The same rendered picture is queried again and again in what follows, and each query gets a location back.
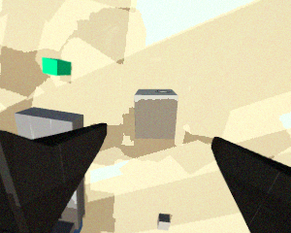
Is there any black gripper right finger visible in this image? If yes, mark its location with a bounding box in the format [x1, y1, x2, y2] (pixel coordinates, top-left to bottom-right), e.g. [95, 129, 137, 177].
[211, 137, 291, 233]

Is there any small white cube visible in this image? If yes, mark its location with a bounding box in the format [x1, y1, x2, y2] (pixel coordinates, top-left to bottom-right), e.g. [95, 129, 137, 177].
[157, 214, 171, 231]

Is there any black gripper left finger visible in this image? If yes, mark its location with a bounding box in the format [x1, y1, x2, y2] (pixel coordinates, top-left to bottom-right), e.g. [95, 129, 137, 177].
[0, 122, 107, 233]

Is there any tan block with round hole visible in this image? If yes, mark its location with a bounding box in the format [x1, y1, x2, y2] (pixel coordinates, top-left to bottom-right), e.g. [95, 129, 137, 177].
[134, 89, 178, 139]

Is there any teal block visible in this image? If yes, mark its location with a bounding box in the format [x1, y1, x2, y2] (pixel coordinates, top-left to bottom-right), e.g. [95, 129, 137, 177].
[42, 57, 72, 76]

